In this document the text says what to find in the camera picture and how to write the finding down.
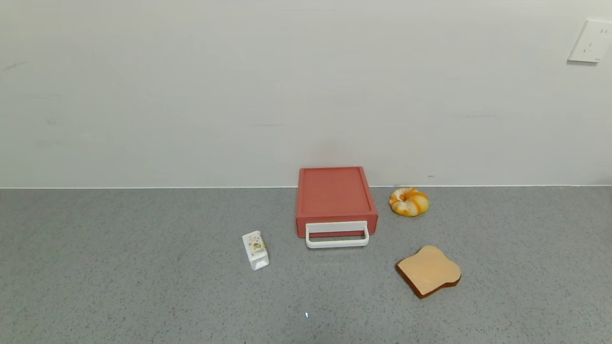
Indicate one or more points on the orange glazed donut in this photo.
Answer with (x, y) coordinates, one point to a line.
(409, 203)

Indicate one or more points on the toast bread slice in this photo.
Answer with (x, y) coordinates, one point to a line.
(428, 270)

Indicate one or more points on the red drawer cabinet case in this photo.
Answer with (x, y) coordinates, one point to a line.
(334, 191)

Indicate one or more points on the white wall socket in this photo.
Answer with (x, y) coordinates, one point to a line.
(590, 40)

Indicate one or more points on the small white milk carton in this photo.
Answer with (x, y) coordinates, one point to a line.
(256, 251)

